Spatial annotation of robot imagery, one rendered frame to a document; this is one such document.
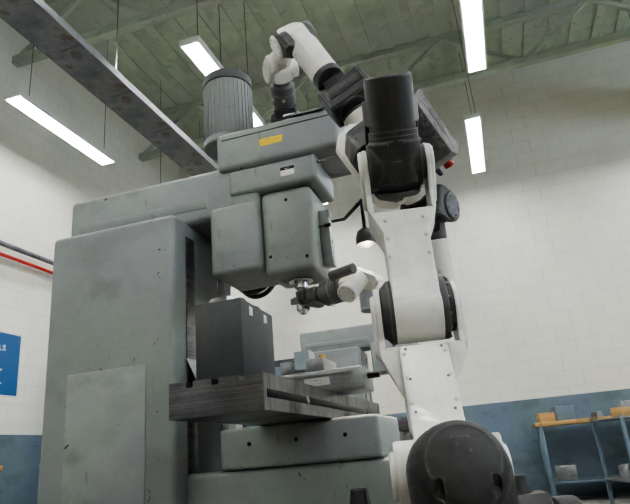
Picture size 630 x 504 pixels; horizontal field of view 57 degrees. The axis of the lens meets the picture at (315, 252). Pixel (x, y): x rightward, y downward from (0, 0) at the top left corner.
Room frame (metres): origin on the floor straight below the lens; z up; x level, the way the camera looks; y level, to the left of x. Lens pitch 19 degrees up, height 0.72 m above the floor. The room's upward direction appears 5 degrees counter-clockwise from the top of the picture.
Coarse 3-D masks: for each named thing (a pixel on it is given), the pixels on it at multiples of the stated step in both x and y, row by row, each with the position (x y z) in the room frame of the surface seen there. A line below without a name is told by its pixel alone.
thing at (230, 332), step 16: (208, 304) 1.35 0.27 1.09; (224, 304) 1.34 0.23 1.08; (240, 304) 1.33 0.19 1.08; (208, 320) 1.35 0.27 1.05; (224, 320) 1.34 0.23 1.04; (240, 320) 1.33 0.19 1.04; (256, 320) 1.43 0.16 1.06; (208, 336) 1.35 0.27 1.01; (224, 336) 1.34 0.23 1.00; (240, 336) 1.33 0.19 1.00; (256, 336) 1.42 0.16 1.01; (272, 336) 1.54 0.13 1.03; (208, 352) 1.35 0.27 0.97; (224, 352) 1.34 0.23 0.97; (240, 352) 1.34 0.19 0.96; (256, 352) 1.42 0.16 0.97; (272, 352) 1.53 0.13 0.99; (208, 368) 1.35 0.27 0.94; (224, 368) 1.34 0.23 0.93; (240, 368) 1.34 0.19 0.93; (256, 368) 1.41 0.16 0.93; (272, 368) 1.52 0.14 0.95
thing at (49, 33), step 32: (0, 0) 2.87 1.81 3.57; (32, 0) 2.89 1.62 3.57; (32, 32) 3.17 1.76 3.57; (64, 32) 3.19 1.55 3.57; (64, 64) 3.52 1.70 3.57; (96, 64) 3.55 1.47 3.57; (96, 96) 3.93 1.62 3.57; (128, 96) 3.97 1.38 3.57; (160, 128) 4.47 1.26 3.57; (192, 160) 5.09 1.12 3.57; (32, 256) 6.08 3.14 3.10
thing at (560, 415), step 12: (552, 408) 7.46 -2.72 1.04; (564, 408) 7.36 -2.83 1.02; (540, 420) 7.45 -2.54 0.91; (552, 420) 7.43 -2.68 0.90; (564, 420) 7.04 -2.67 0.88; (576, 420) 7.00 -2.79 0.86; (588, 420) 6.97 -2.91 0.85; (540, 432) 7.14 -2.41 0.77; (540, 444) 7.76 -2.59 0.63; (0, 468) 4.99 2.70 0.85; (564, 468) 7.17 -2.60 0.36; (576, 468) 7.16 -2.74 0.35; (552, 480) 7.13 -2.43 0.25; (564, 480) 7.18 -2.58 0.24; (576, 480) 7.10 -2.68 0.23; (588, 480) 7.05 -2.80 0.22; (600, 480) 7.02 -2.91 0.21; (552, 492) 7.14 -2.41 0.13
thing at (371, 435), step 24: (240, 432) 1.85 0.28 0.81; (264, 432) 1.83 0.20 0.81; (288, 432) 1.81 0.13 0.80; (312, 432) 1.79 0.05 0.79; (336, 432) 1.77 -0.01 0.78; (360, 432) 1.75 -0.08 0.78; (384, 432) 1.81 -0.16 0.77; (240, 456) 1.85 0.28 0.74; (264, 456) 1.83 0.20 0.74; (288, 456) 1.81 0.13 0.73; (312, 456) 1.79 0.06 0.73; (336, 456) 1.77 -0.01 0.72; (360, 456) 1.75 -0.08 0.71; (384, 456) 1.80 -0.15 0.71
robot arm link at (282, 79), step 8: (296, 64) 1.75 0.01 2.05; (280, 72) 1.75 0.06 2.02; (288, 72) 1.75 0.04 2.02; (296, 72) 1.77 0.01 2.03; (280, 80) 1.77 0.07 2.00; (288, 80) 1.78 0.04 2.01; (272, 88) 1.80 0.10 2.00; (280, 88) 1.79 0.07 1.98; (288, 88) 1.80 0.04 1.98; (280, 96) 1.81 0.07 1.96
